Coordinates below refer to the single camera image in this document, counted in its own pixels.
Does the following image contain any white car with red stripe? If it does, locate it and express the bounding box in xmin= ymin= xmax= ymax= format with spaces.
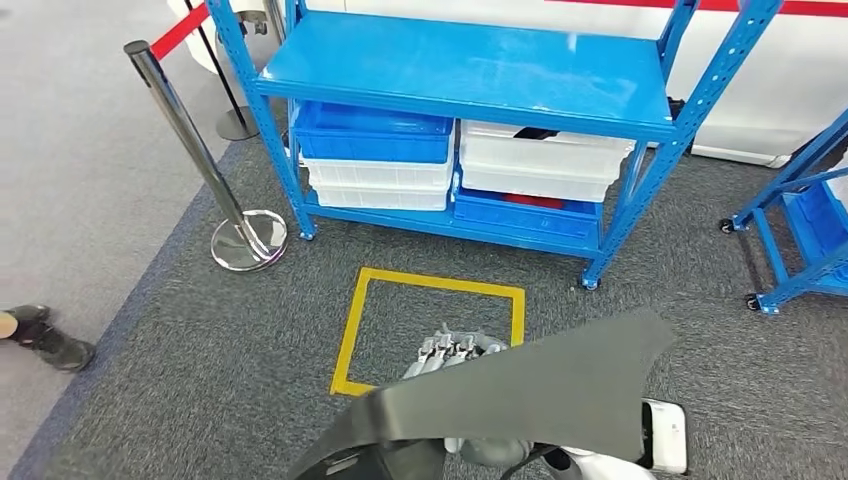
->
xmin=165 ymin=0 xmax=848 ymax=168

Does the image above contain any black part in bin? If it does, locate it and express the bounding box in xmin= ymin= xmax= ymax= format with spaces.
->
xmin=513 ymin=125 xmax=561 ymax=142

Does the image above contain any red item in bin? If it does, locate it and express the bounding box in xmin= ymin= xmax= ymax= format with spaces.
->
xmin=501 ymin=193 xmax=566 ymax=211

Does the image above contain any chrome stanchion post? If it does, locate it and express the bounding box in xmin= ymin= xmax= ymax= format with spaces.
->
xmin=123 ymin=39 xmax=289 ymax=273

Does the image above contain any blue metal shelf rack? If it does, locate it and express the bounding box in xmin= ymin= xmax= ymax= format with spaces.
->
xmin=720 ymin=109 xmax=848 ymax=316
xmin=203 ymin=0 xmax=786 ymax=293

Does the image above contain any red barrier belt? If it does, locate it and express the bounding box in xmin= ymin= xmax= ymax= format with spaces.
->
xmin=150 ymin=3 xmax=212 ymax=62

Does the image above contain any black stanchion post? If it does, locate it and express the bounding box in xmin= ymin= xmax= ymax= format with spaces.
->
xmin=183 ymin=0 xmax=261 ymax=142

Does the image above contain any black plastic panel part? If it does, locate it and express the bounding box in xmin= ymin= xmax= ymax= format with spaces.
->
xmin=284 ymin=307 xmax=677 ymax=480

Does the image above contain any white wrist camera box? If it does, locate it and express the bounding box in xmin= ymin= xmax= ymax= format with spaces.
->
xmin=639 ymin=399 xmax=689 ymax=476

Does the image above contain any blue plastic bin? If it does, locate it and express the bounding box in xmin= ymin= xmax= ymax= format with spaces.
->
xmin=452 ymin=173 xmax=604 ymax=241
xmin=292 ymin=100 xmax=456 ymax=165

